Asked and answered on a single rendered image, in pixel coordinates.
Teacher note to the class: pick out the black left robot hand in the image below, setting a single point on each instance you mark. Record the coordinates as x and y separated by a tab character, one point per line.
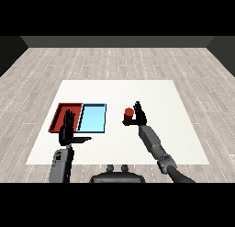
66	133

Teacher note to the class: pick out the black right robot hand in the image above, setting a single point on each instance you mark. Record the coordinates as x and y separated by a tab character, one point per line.
140	117

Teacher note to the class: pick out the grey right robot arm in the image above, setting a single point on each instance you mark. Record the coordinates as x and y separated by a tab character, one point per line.
159	151

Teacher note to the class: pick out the small red can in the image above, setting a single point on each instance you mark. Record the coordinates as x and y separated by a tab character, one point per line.
128	113

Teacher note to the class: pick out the shallow red box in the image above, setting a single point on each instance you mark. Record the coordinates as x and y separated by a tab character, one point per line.
61	117

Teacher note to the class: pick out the shallow light blue box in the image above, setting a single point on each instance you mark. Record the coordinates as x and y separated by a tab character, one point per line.
92	118

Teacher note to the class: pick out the dark grey robot body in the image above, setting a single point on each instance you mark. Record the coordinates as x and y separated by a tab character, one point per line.
117	176

